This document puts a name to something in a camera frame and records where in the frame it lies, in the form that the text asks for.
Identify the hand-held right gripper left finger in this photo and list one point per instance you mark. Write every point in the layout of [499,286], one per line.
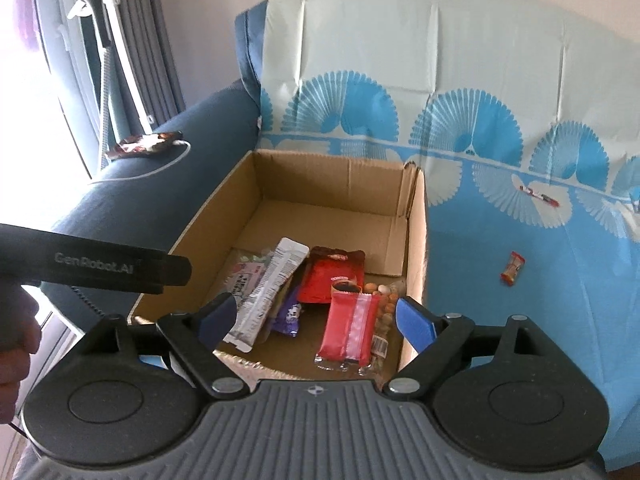
[220,317]

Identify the cardboard box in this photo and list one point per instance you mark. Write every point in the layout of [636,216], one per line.
[325,180]

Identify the dark red coffee pouch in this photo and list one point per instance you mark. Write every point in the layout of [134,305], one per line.
[325,275]

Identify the pink hanging cloth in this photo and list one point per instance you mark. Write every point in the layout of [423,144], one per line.
[22,15]

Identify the person's left hand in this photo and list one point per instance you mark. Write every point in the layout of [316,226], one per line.
[17,330]

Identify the clear bag of candies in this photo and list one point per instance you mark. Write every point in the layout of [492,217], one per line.
[247,280]

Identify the shiny brown wrapper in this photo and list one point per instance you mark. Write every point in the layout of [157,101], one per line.
[145,144]

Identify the long pale snack bar packet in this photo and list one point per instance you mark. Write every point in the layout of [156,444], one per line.
[265,295]

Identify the red snack packet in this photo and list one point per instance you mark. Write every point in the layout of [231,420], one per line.
[340,330]

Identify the small red orange candy packet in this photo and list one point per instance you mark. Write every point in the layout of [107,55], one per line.
[513,268]

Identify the purple snack packet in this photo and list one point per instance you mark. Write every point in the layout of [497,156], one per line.
[290,315]

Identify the red and white snack stick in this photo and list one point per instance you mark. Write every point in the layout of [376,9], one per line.
[539,196]

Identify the dark blue sofa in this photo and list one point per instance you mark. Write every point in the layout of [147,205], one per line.
[175,200]

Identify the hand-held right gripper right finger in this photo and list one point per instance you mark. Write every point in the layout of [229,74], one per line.
[415,325]

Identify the clear packet of nuts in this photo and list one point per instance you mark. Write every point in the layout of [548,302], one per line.
[385,310]

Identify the blue and white printed sheet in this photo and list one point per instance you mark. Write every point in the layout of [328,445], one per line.
[500,310]

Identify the grey curtain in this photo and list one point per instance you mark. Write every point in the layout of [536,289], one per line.
[145,60]

